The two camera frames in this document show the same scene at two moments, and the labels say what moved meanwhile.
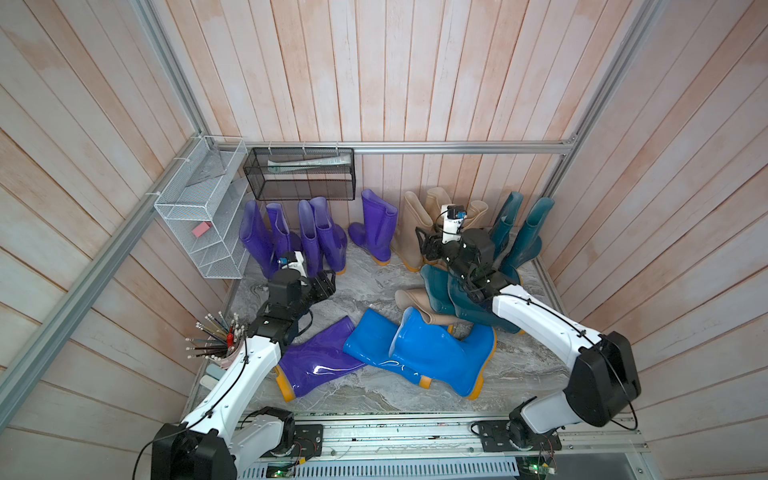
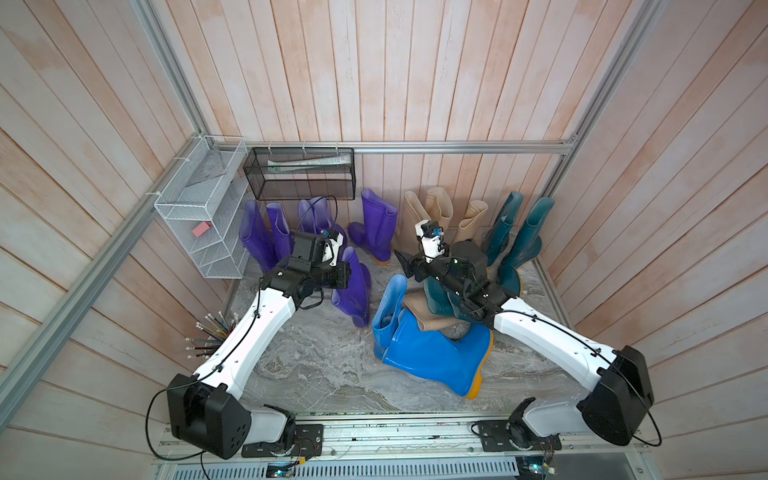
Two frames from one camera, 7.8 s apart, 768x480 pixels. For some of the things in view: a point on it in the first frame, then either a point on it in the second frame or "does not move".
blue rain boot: x=370 y=338 -> x=387 y=312
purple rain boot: x=254 y=235 does not move
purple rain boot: x=316 y=359 -> x=355 y=299
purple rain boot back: x=375 y=234 does not move
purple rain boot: x=281 y=234 does not move
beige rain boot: x=436 y=197 does not move
